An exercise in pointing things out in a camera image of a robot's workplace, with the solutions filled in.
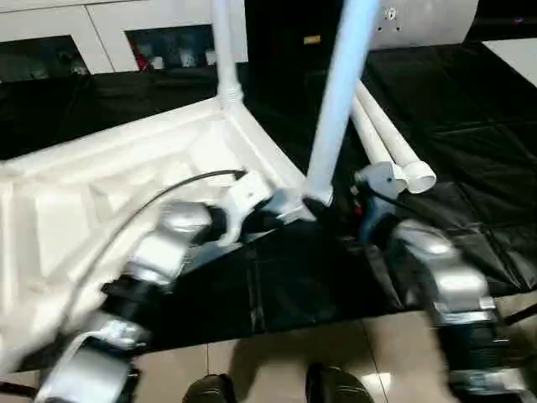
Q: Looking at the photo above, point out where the white plastic table leg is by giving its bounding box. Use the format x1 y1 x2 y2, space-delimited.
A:
211 0 245 111
354 78 438 195
299 0 383 207
351 104 411 193

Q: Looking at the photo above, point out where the white plastic table top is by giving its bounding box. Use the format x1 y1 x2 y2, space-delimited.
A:
0 92 336 354

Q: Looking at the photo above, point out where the black work mat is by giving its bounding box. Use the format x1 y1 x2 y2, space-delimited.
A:
0 39 537 373

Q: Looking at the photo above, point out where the black furniture with yellow label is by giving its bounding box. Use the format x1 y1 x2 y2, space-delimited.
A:
245 0 350 81

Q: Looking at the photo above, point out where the dark left robot foot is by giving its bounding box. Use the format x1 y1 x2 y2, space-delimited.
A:
183 372 237 403

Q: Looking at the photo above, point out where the dark robot foot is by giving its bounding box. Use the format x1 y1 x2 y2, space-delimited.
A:
305 362 375 403
183 372 237 403

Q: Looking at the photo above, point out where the dark right robot foot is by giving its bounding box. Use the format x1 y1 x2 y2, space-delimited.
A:
305 362 375 403

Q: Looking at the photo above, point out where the white flat board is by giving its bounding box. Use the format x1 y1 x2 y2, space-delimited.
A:
479 39 537 101

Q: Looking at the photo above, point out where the white glass-door cabinet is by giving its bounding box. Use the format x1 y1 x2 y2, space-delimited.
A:
0 0 249 81

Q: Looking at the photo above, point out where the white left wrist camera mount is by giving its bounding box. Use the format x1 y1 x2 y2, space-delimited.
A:
216 170 274 248

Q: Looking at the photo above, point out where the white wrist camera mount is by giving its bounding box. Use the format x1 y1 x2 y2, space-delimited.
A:
216 170 274 248
355 160 407 203

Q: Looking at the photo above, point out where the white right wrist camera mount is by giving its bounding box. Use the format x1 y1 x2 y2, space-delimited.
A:
355 160 407 203

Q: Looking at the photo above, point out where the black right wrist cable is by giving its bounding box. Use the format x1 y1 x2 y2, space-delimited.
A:
368 187 430 216

